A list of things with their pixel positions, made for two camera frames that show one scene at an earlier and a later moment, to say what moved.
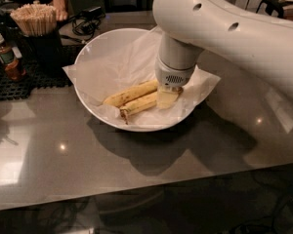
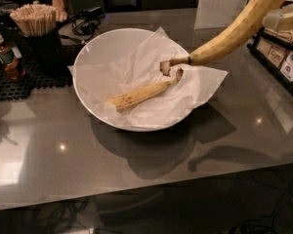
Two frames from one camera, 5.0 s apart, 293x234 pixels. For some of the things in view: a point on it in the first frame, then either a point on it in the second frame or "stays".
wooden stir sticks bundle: x=36 y=19 stays
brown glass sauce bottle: x=9 y=57 stays
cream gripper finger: x=167 y=96 to x=288 y=17
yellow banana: x=119 y=97 stays
